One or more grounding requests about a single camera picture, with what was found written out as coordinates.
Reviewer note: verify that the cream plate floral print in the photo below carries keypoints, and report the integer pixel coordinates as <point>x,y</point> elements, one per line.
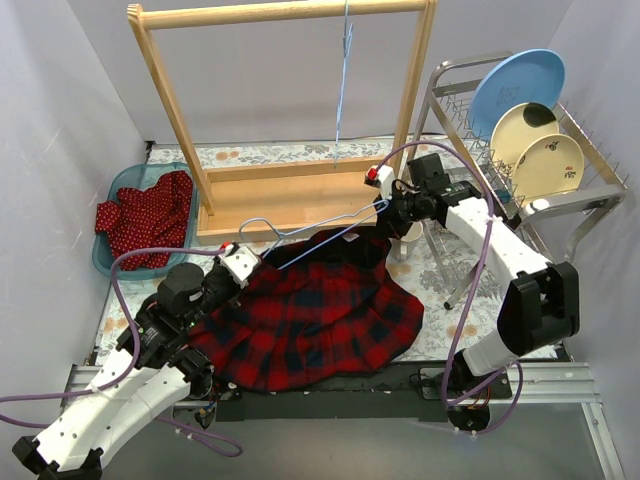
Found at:
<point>553,164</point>

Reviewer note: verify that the red polka dot cloth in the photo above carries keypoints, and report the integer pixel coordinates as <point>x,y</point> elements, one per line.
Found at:
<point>150,220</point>

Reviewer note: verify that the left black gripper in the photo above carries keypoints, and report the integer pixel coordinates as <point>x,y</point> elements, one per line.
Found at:
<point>232,286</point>

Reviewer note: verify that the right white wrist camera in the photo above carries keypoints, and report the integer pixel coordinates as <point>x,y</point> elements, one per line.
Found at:
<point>382,178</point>

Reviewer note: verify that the wooden clothes rack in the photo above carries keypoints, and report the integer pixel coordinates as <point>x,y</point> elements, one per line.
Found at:
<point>271,72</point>

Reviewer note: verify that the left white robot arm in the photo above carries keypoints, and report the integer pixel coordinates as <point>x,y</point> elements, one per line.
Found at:
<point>150,369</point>

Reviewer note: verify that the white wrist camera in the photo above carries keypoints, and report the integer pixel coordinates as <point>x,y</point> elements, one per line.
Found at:
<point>240,261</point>
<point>382,178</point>

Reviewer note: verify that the blue plate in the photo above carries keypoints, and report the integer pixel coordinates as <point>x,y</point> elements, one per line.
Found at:
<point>535,75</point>

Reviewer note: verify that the red plaid skirt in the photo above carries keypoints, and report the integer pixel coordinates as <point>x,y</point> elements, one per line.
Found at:
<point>313,309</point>

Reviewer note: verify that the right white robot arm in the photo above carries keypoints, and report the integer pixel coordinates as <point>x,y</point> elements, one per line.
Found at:
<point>541,299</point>

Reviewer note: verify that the cream plate black spot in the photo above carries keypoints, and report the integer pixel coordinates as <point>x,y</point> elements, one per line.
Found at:
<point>517,129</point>

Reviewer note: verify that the white mug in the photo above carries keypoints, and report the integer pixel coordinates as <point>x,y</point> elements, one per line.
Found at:
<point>403,248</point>

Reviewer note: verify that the metal dish rack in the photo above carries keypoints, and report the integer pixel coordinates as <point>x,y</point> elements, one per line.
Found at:
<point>448,96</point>

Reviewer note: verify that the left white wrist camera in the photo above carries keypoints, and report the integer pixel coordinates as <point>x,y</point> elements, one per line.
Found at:
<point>240,261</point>

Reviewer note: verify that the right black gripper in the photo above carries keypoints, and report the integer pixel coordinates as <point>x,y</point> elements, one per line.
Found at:
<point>388,214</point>

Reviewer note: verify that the floral table mat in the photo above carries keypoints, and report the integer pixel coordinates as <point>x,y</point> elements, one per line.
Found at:
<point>438,264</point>

